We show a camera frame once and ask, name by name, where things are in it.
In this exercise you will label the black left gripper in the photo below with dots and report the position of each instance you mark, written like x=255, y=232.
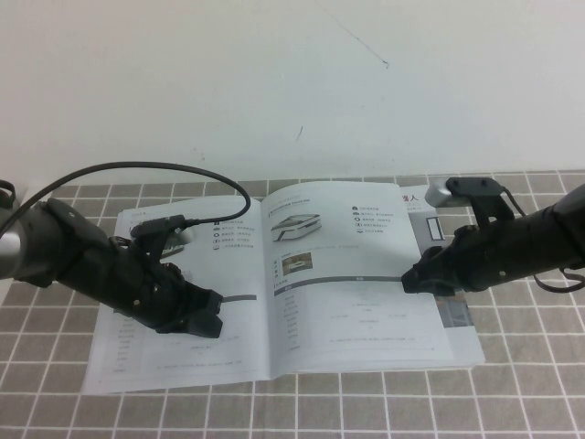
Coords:
x=146, y=292

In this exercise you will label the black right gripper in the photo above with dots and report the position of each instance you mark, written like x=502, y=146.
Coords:
x=471, y=260

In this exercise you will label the white product catalogue book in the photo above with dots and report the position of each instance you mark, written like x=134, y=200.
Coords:
x=320, y=320

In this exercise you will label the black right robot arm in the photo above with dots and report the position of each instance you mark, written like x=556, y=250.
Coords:
x=548, y=228

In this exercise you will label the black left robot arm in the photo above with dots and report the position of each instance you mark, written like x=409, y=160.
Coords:
x=41, y=242

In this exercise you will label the grey white-checked tablecloth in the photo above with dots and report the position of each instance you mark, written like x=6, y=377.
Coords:
x=411, y=402

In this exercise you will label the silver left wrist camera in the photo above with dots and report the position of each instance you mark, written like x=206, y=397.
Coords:
x=185, y=235

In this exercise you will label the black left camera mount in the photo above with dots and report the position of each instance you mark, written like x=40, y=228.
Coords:
x=157, y=226

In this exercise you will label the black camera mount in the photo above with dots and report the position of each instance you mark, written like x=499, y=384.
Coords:
x=157, y=226
x=480, y=192

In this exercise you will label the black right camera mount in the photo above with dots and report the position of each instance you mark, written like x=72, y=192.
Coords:
x=480, y=192

